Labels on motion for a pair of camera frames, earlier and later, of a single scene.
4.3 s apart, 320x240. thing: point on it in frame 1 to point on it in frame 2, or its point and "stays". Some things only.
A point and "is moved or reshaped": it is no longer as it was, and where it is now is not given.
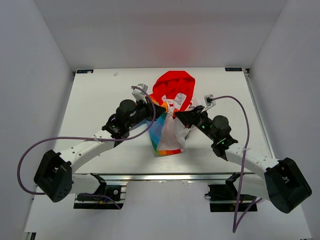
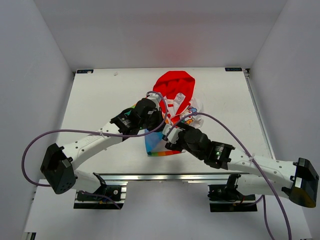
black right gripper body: x=203 y=124 to x=181 y=143
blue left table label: x=85 y=71 stays
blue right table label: x=233 y=69 stays
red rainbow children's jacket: x=173 y=90 is moved or reshaped
